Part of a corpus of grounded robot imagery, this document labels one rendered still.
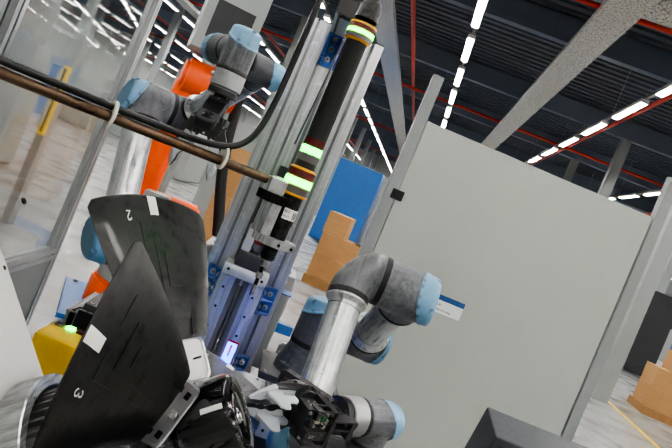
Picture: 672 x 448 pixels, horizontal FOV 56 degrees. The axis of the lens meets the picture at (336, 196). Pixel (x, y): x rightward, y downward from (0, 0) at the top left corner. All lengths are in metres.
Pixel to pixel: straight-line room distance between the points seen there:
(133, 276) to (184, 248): 0.33
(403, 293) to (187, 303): 0.59
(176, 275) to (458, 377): 2.14
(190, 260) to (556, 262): 2.20
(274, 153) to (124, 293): 1.30
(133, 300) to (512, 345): 2.45
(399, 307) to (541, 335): 1.66
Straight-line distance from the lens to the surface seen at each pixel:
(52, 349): 1.43
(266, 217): 0.95
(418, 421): 3.02
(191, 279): 1.01
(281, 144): 1.95
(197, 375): 0.98
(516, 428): 1.50
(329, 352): 1.36
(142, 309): 0.72
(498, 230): 2.91
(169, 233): 1.02
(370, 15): 1.00
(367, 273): 1.42
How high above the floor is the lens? 1.57
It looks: 1 degrees down
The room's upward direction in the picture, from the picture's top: 23 degrees clockwise
